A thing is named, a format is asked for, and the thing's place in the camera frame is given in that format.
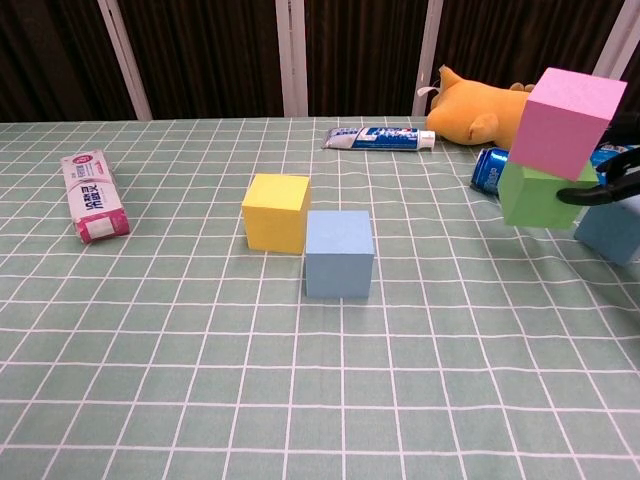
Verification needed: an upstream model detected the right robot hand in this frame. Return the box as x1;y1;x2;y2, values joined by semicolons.
556;107;640;207

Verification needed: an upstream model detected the pink cube block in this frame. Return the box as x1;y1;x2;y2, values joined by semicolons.
508;67;629;182

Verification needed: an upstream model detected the green cube block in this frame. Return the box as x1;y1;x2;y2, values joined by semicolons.
497;162;600;230

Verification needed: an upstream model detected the yellow cube block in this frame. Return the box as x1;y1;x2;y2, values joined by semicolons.
241;173;312;255

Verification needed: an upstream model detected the blue snack bag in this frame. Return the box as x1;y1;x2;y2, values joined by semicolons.
591;142;630;174

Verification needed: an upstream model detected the blue drink can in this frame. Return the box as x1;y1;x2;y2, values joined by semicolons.
469;147;511;197

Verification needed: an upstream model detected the orange plush toy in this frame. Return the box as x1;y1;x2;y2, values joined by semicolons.
416;64;536;149

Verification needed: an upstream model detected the blue white toothpaste tube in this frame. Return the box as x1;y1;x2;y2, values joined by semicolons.
320;125;437;153

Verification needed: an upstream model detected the green checked tablecloth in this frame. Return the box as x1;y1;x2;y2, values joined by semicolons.
0;115;640;480

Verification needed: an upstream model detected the black curtain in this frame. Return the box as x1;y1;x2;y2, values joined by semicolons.
0;0;640;124

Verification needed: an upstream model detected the pink white toothpaste box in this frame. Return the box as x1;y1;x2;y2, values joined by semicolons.
59;147;132;245

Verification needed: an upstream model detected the white frame post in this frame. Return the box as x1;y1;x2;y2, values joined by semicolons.
274;0;310;119
411;0;445;117
588;0;640;84
96;0;154;121

